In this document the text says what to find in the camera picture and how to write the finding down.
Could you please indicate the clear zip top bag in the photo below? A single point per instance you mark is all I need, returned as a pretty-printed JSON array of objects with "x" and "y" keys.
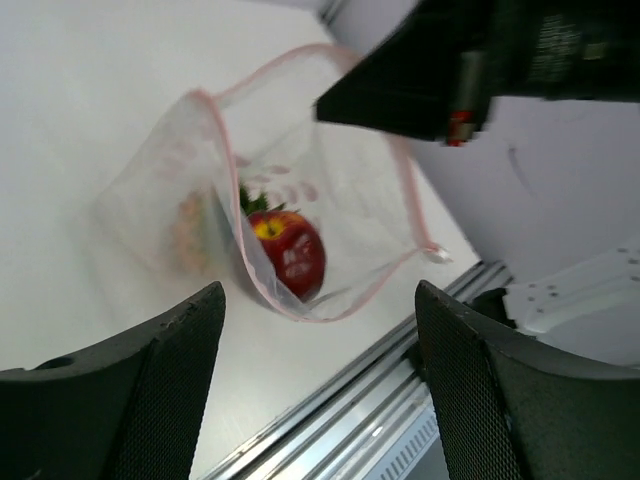
[{"x": 357, "y": 187}]

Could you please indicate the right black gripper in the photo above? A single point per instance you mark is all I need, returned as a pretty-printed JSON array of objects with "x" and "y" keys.
[{"x": 551, "y": 50}]

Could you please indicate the red toy apple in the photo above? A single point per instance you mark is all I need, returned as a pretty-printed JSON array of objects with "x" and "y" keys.
[{"x": 295, "y": 249}]

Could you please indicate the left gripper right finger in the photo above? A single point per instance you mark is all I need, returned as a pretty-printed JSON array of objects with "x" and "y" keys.
[{"x": 510, "y": 407}]

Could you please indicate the white slotted cable duct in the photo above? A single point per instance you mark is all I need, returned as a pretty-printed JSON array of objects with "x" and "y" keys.
[{"x": 404, "y": 454}]

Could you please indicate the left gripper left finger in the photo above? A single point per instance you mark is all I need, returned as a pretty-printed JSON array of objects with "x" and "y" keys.
[{"x": 129, "y": 407}]

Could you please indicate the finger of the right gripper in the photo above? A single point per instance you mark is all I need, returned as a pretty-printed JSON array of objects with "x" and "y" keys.
[{"x": 426, "y": 80}]

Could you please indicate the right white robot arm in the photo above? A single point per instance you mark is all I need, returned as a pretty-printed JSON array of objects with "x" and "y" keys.
[{"x": 525, "y": 120}]

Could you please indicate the aluminium mounting rail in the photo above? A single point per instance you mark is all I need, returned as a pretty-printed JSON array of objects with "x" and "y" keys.
[{"x": 293, "y": 400}]

